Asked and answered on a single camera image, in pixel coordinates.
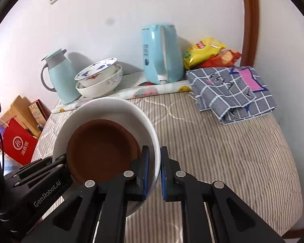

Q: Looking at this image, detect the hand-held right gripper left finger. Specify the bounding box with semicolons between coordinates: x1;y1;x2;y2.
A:
20;145;150;243

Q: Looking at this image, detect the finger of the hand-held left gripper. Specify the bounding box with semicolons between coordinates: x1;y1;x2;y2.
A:
20;155;67;174
4;163;69;186

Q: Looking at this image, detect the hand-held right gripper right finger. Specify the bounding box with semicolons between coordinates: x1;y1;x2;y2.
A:
160;146;285;243

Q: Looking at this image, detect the brown plate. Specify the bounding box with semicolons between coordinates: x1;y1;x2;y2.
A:
66;119;142;185

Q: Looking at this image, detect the red paper bag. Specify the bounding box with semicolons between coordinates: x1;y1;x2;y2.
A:
0;118;38;166

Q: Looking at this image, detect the patterned gift box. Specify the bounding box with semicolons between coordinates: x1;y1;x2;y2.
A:
29;99;51;129

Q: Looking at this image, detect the cardboard box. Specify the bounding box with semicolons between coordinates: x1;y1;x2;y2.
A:
0;95;42;138

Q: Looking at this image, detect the floral plastic mat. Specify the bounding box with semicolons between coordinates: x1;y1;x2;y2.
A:
51;79;193;114

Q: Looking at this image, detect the light blue thermos jug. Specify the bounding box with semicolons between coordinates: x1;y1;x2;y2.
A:
41;49;81;104

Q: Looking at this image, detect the white bowl with grey pattern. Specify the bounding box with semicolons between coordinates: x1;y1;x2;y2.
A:
75;64;123;99

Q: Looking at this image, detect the grey checked cloth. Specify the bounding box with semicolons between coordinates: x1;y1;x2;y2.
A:
185;66;278;125

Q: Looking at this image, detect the white bowl with red print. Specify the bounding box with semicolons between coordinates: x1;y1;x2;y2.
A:
74;58;118;88

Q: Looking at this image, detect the light blue electric kettle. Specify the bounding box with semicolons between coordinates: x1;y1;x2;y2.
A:
142;25;185;85

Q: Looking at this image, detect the yellow chip bag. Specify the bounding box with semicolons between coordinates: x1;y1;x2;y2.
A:
184;37;227;70

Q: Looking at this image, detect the red chip bag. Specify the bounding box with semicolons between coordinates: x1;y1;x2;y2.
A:
200;49;242;69

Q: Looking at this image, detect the wooden door frame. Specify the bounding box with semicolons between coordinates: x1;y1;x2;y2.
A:
241;0;260;67

